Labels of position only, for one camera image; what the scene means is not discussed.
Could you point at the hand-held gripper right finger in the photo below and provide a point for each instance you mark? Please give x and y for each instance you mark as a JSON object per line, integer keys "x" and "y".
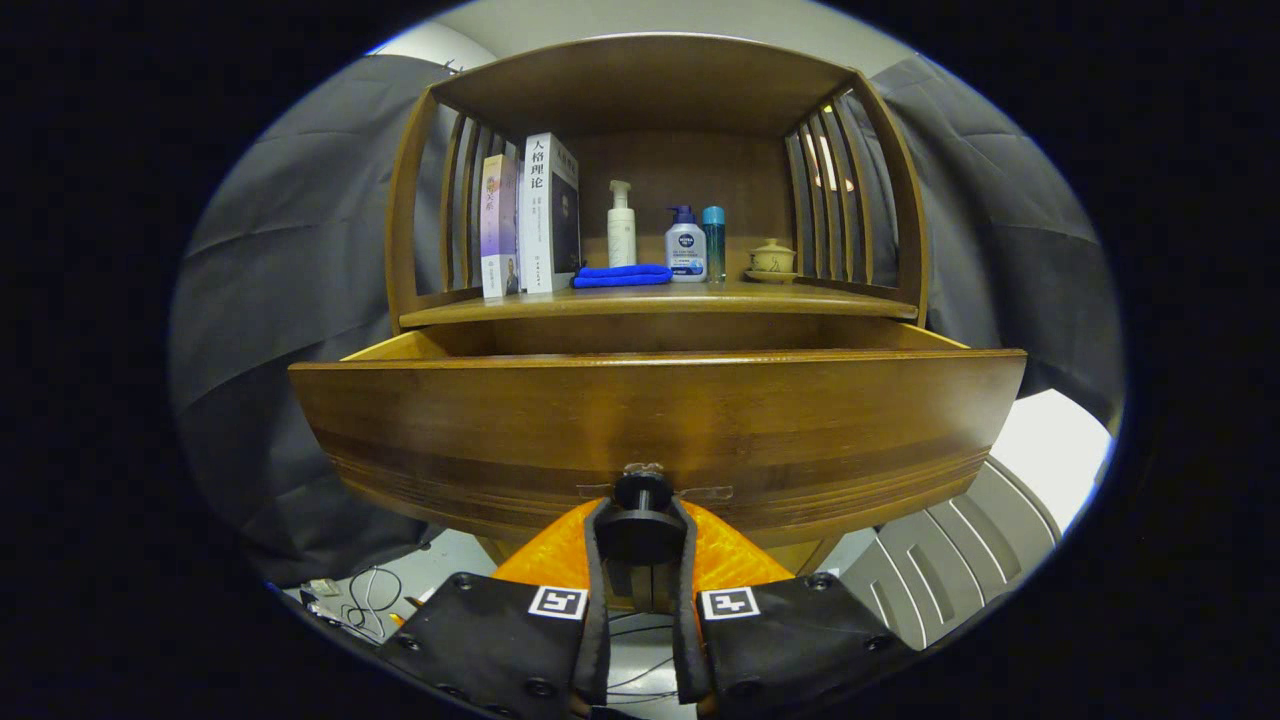
{"x": 686, "y": 650}

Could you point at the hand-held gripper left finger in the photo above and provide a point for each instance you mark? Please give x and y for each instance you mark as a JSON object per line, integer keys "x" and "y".
{"x": 598, "y": 650}

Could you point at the black round drawer knob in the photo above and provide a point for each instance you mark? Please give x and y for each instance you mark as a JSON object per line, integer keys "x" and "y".
{"x": 640, "y": 530}

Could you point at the brown wooden drawer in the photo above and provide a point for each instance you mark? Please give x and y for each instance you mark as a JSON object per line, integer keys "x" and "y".
{"x": 650, "y": 420}

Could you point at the wooden countertop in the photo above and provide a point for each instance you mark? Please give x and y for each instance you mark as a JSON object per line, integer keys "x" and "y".
{"x": 700, "y": 298}

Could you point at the blue folded cloth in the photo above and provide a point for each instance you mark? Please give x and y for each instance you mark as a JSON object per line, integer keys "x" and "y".
{"x": 620, "y": 275}

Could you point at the beige lidded teacup with saucer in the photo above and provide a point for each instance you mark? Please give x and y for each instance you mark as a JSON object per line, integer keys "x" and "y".
{"x": 771, "y": 262}

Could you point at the white bottle with blue pump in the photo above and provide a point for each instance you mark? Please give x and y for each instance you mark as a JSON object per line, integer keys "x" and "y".
{"x": 685, "y": 250}

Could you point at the teal slim bottle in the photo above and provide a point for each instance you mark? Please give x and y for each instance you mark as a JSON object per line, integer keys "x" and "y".
{"x": 713, "y": 245}

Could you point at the purple book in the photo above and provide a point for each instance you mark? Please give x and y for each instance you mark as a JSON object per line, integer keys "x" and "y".
{"x": 497, "y": 220}

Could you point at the white book with portrait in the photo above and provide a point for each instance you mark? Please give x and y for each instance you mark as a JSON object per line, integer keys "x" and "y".
{"x": 540, "y": 210}

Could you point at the black backdrop cloth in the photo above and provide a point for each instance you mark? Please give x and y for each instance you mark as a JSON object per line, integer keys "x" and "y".
{"x": 290, "y": 250}

